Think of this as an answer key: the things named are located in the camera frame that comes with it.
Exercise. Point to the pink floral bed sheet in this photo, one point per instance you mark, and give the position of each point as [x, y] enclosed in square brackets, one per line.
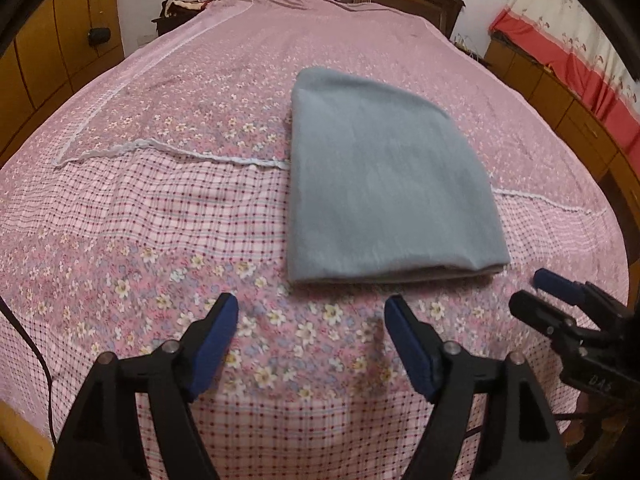
[150, 185]

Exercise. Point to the red and white curtain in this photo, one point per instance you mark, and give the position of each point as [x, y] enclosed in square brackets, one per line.
[575, 40]

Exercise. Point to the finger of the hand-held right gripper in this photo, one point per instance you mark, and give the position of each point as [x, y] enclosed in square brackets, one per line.
[555, 282]
[532, 310]

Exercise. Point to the grey towel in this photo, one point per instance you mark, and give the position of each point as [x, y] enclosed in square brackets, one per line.
[380, 175]

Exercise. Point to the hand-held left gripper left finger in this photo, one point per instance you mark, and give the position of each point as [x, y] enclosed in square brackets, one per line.
[215, 345]

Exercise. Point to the yellow wooden wardrobe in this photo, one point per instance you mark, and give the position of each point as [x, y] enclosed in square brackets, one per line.
[50, 35]

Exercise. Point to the small black device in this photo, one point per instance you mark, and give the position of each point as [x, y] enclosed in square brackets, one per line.
[98, 36]

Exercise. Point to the dark wooden nightstand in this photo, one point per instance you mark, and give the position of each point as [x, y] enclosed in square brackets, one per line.
[165, 22]

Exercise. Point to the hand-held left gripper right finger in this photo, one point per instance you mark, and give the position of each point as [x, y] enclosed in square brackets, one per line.
[410, 350]

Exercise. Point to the low wooden cabinet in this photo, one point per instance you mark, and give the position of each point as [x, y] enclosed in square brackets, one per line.
[550, 95]

